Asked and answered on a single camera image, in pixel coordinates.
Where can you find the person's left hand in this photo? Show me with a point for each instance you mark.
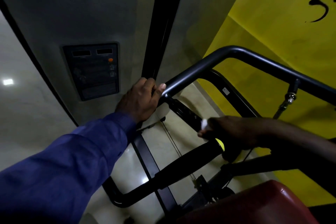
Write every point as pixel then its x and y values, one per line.
pixel 141 100

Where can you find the person's blue shirt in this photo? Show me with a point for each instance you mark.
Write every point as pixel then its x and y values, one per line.
pixel 52 174

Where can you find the grey weight machine maroon seat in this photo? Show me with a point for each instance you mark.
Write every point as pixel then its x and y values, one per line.
pixel 65 8

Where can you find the maroon back pad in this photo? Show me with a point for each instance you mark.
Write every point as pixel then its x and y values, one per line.
pixel 249 205

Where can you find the person's right hand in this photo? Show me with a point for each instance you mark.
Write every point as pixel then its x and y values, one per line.
pixel 233 132

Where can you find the white cleaning wipe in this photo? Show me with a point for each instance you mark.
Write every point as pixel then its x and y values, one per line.
pixel 204 124

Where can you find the person's right forearm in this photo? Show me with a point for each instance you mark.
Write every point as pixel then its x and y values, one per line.
pixel 302 139

